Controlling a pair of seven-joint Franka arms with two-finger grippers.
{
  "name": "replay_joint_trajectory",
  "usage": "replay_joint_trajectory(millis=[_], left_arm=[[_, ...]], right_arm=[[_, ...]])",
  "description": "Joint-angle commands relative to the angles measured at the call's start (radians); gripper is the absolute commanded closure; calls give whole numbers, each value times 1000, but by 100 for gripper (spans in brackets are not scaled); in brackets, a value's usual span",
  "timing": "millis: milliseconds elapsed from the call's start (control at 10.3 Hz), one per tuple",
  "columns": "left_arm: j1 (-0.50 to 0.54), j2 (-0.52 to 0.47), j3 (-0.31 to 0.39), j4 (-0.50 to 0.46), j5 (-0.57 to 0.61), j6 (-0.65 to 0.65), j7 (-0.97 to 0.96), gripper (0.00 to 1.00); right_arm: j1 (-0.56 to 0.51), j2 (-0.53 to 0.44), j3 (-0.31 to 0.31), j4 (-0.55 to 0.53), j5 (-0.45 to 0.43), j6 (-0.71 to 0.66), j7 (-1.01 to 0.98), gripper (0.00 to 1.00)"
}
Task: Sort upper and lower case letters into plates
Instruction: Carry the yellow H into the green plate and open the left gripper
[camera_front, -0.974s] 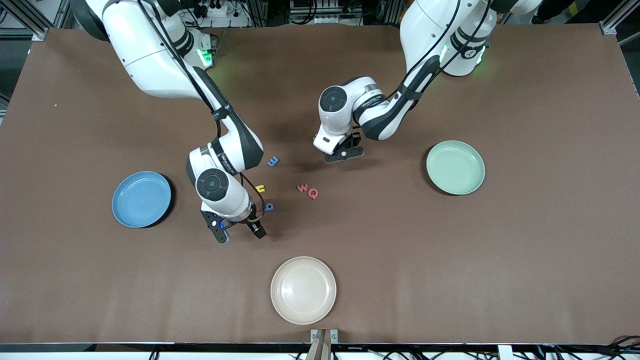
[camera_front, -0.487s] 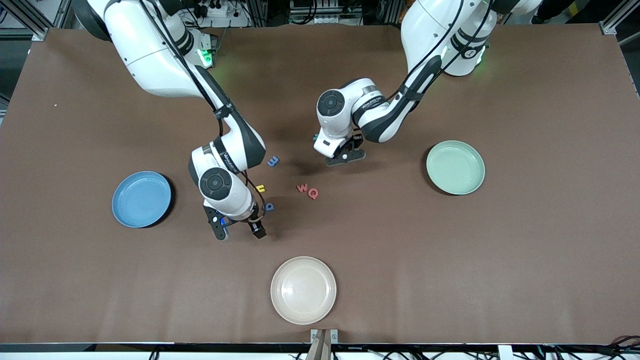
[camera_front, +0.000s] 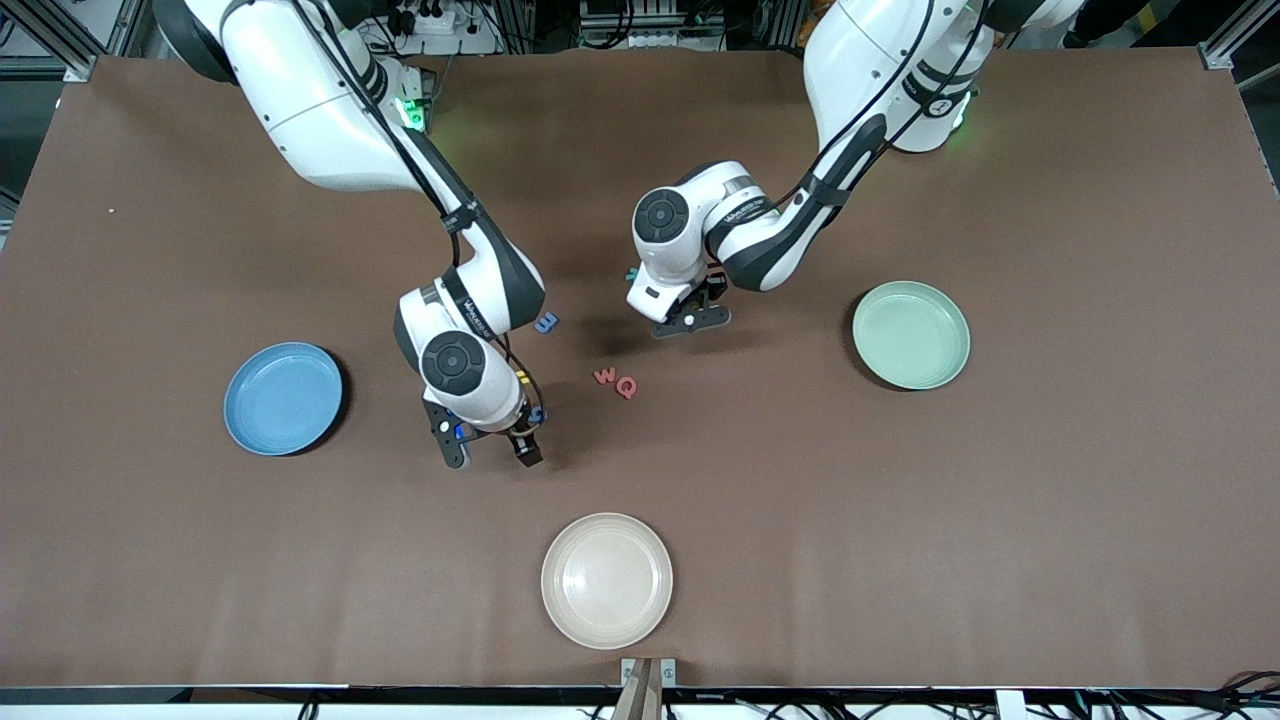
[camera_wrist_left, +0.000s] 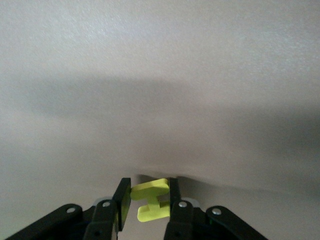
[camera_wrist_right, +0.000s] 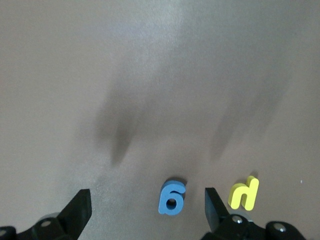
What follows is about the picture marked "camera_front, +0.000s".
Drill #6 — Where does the beige plate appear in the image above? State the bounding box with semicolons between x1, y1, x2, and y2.
541;512;674;650

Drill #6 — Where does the pale green plate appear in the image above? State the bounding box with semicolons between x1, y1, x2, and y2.
852;280;971;391

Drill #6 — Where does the blue plate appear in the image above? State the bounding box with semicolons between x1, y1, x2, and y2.
223;342;344;457

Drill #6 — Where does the grey electronics rack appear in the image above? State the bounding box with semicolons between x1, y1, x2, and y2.
578;0;728;51

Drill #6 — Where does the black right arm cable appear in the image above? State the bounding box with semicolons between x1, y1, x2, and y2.
300;0;547;426

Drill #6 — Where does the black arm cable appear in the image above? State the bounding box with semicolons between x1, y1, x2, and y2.
300;0;547;426
780;0;991;216

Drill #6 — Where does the metal mounting bracket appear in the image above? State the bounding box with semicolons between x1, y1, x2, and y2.
620;657;678;689

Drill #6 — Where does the beige camera post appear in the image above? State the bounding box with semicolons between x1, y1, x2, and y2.
612;660;663;720

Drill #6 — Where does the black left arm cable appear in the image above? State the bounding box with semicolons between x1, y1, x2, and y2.
780;0;991;216

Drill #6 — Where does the aluminium frame profile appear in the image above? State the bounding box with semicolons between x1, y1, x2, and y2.
0;0;151;81
1198;0;1280;73

